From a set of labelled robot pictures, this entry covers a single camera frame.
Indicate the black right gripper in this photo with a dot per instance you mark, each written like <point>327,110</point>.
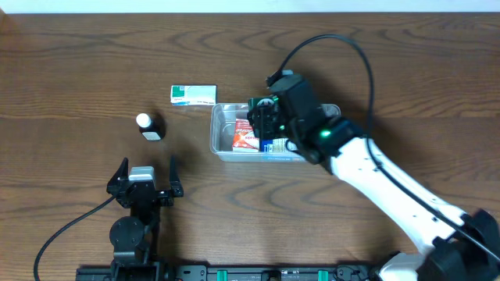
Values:
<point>266,122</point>

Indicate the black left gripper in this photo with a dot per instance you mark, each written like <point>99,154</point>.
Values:
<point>144,190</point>

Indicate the blue white medicine box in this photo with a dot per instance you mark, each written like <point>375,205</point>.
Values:
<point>278,145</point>

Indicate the red white medicine box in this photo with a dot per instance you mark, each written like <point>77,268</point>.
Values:
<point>244,138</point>

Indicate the dark green round-label box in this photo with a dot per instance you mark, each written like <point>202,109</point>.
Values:
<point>256,102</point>

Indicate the white green toothpaste box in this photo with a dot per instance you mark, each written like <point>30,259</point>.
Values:
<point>193,95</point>

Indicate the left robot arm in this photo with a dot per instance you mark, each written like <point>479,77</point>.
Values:
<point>135,237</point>

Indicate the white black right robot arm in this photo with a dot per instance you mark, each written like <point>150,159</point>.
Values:
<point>451,244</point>

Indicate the clear plastic container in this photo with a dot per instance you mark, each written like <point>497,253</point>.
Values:
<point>223,120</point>

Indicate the dark brown medicine bottle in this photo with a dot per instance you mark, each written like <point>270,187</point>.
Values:
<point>149,128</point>

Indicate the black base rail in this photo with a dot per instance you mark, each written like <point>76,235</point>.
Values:
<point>209,273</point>

